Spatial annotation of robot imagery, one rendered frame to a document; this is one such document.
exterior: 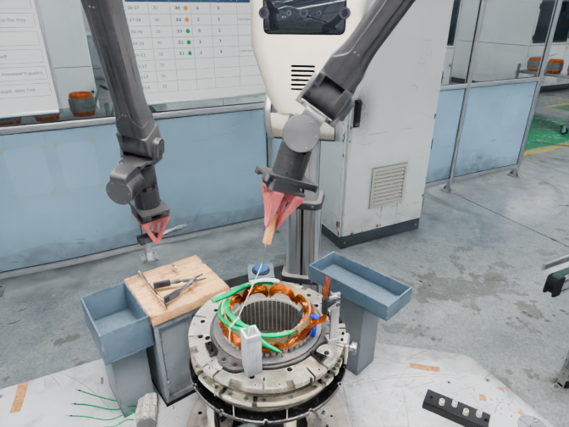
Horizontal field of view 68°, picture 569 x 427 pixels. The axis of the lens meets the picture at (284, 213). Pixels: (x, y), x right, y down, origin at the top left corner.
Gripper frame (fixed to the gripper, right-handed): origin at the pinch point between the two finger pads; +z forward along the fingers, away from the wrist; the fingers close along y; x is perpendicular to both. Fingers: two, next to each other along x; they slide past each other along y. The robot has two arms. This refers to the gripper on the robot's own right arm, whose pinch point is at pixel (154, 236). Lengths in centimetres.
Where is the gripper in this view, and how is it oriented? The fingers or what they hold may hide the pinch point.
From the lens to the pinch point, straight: 107.7
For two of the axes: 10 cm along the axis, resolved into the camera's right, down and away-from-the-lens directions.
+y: 5.9, 4.1, -6.9
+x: 8.1, -3.0, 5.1
